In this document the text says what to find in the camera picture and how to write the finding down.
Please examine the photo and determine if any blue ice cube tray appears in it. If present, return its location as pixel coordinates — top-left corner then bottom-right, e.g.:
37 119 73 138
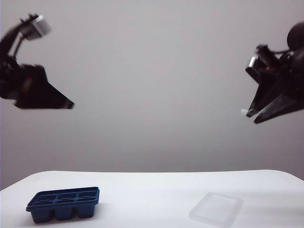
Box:
25 186 101 224

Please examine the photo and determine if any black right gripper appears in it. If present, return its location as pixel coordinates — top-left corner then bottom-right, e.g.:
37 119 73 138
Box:
241 54 304 124

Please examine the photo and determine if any clear plastic tray lid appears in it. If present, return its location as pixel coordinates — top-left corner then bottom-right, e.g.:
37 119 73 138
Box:
188 191 244 226

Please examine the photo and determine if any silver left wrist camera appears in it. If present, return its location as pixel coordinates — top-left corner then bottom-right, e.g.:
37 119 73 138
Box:
19 13 53 41

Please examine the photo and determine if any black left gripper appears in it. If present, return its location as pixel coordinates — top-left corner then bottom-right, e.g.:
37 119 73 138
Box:
6 63 76 110

